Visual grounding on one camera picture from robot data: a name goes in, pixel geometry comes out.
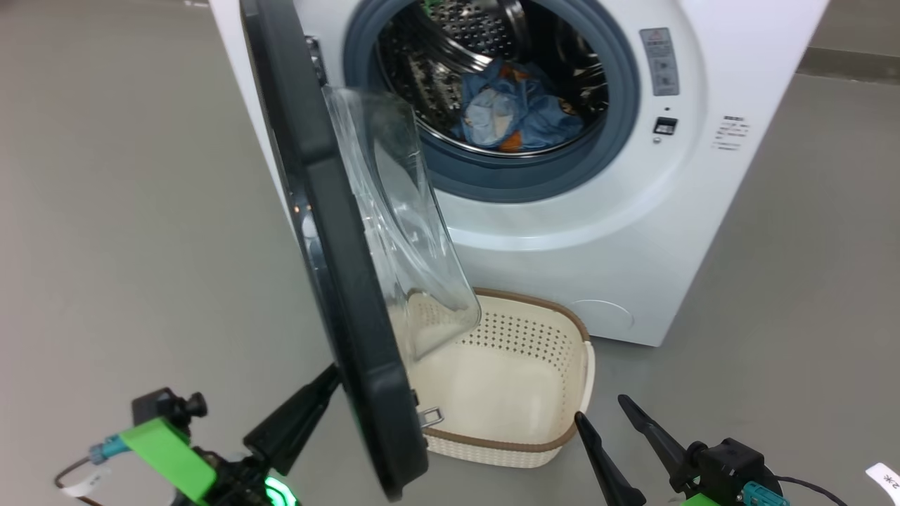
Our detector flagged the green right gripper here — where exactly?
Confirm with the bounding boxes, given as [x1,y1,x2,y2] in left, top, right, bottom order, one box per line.
[575,394,725,506]

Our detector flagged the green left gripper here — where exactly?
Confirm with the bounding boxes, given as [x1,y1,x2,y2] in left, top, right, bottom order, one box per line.
[120,363,344,506]

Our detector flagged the black-rimmed glass washer door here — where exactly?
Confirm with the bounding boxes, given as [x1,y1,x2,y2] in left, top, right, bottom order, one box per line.
[239,0,483,503]

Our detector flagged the blue bear-print garment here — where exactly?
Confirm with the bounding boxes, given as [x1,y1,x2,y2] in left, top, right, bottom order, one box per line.
[450,60,586,154]

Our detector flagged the cream white garment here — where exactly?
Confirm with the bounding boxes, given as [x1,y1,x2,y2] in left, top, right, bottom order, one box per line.
[466,91,522,146]

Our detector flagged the white front-load washing machine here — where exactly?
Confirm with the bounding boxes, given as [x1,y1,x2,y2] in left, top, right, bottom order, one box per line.
[209,0,830,347]

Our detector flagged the grey rubber door gasket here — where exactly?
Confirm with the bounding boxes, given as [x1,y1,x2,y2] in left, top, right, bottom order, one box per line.
[342,0,641,205]

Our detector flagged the stainless steel washing machine drum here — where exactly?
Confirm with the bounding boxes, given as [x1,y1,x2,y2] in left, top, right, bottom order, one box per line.
[376,0,610,157]

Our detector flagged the cream perforated laundry basket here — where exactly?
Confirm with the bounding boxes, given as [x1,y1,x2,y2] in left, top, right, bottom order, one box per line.
[404,287,596,469]

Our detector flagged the round white filter cover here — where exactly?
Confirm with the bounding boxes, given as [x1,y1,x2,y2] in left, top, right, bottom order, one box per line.
[571,300,634,332]

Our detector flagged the black printed text label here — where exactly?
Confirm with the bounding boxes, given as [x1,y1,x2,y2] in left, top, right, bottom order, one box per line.
[712,115,751,153]

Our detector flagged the grey warning sticker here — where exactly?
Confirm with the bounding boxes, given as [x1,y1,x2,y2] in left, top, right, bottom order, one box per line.
[639,28,681,97]

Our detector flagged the teal right camera connector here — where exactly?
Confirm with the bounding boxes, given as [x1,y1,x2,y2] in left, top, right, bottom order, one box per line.
[742,482,790,506]

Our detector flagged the teal camera connector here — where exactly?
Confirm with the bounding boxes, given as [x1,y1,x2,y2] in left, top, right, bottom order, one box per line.
[89,434,131,465]
[742,482,790,506]

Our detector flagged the thin black right gripper cable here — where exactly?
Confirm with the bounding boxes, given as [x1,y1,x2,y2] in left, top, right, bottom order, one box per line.
[773,476,853,506]

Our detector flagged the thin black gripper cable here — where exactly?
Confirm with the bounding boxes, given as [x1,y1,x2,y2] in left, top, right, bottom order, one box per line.
[55,457,106,506]
[773,476,853,506]

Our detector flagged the teal left camera connector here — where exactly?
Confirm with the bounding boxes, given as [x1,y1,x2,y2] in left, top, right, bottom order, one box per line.
[89,434,131,465]

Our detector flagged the white paper cable tag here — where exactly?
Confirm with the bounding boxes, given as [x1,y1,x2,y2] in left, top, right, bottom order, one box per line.
[865,462,900,497]
[60,469,112,498]

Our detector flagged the thin black left gripper cable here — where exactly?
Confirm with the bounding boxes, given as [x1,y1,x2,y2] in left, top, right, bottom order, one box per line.
[55,457,106,506]

